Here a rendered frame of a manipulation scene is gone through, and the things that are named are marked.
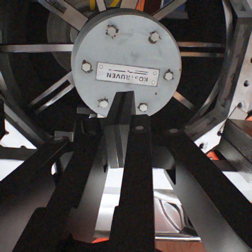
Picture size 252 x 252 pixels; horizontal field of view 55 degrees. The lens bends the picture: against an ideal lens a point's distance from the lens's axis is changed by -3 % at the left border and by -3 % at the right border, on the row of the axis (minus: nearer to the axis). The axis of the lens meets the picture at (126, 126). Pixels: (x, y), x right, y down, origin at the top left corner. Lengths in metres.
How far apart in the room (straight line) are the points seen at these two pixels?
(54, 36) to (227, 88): 0.62
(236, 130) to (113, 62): 0.18
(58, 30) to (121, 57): 0.66
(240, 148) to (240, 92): 0.21
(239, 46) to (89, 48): 0.34
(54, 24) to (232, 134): 0.74
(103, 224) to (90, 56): 0.98
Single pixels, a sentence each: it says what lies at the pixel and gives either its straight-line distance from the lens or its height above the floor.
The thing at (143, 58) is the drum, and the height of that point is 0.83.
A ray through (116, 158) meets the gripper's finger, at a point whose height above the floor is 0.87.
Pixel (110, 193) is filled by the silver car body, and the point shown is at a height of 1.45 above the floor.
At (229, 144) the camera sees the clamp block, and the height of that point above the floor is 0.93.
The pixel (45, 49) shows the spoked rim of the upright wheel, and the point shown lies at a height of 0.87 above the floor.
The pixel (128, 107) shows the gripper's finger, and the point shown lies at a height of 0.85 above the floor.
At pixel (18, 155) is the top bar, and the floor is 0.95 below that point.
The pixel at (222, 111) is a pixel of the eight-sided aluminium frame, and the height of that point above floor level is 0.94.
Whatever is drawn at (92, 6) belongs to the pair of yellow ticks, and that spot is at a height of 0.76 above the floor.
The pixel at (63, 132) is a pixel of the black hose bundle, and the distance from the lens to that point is 0.38.
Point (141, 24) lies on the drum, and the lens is 0.29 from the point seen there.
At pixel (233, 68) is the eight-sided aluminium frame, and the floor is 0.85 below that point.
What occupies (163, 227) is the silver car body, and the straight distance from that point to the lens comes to 1.26.
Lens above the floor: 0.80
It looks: 23 degrees up
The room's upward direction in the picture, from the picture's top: 172 degrees counter-clockwise
